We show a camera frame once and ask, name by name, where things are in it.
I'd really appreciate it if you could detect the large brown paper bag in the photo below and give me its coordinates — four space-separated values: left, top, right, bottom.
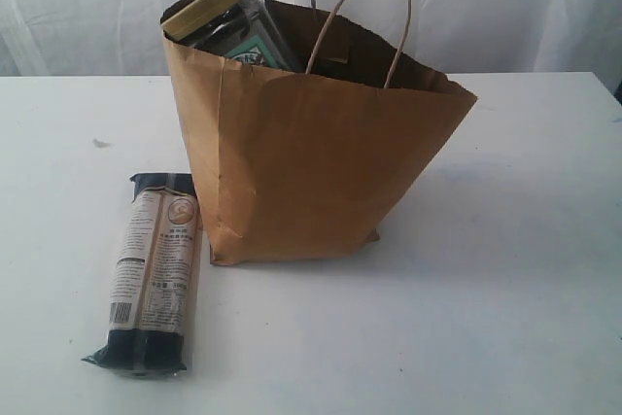
161 0 476 265

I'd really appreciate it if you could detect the nut jar with yellow lid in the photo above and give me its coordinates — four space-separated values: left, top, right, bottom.
160 0 302 73

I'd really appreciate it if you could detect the dark noodle packet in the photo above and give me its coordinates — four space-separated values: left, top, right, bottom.
84 173 199 377

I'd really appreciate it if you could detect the white paper scrap on table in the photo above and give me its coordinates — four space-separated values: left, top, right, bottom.
92 138 112 149

